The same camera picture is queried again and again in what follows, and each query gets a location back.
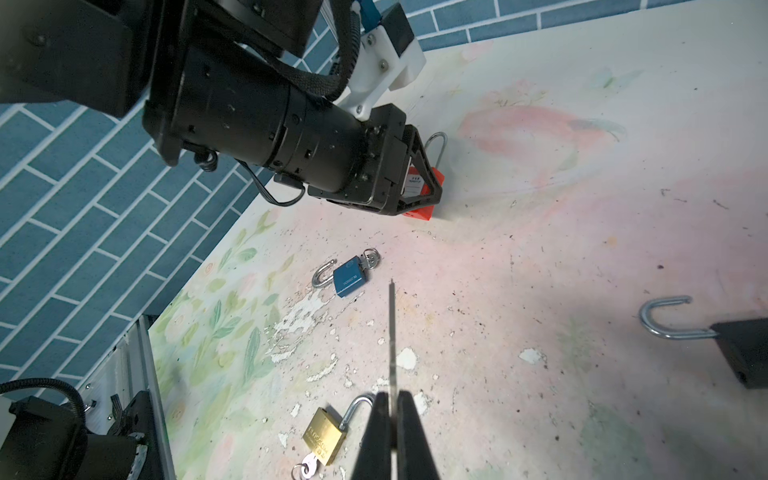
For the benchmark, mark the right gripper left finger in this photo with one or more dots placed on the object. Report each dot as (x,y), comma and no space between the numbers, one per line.
(374,461)

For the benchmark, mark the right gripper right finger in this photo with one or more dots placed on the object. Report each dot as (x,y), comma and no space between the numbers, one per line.
(414,457)

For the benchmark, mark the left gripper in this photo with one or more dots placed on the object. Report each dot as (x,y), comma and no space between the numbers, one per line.
(376,181)

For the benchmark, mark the red padlock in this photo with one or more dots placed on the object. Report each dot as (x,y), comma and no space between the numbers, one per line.
(415,184)

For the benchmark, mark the blue padlock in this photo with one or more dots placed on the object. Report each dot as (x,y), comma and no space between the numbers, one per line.
(348,277)

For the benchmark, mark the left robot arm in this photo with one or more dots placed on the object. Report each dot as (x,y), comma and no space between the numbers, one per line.
(212,80)

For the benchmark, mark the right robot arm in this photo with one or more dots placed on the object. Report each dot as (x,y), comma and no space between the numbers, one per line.
(42,440)

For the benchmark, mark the large brass padlock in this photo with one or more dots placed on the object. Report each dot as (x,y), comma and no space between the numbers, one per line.
(324,437)

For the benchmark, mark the black padlock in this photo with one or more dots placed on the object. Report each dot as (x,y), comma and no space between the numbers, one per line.
(743,343)

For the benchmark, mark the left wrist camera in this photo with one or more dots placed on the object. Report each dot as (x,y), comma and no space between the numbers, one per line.
(389,58)

